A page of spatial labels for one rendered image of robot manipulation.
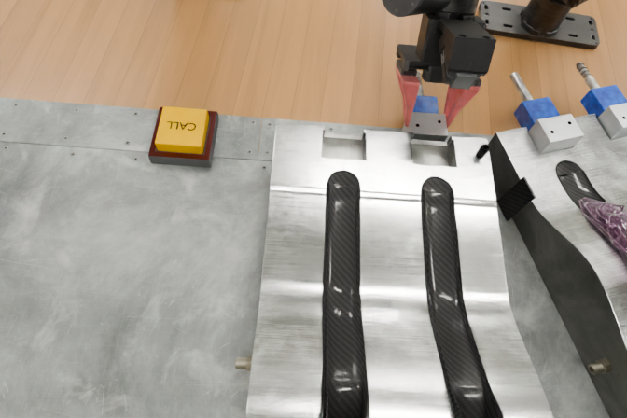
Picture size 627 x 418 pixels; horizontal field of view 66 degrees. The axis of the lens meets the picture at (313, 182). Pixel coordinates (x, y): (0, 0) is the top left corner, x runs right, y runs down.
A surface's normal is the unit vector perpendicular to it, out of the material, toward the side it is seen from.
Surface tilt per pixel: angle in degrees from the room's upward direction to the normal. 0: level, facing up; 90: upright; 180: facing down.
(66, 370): 0
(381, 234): 4
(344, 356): 28
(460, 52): 61
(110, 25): 0
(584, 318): 90
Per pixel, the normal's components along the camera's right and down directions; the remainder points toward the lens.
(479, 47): 0.02, 0.54
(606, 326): -0.96, 0.19
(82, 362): 0.07, -0.48
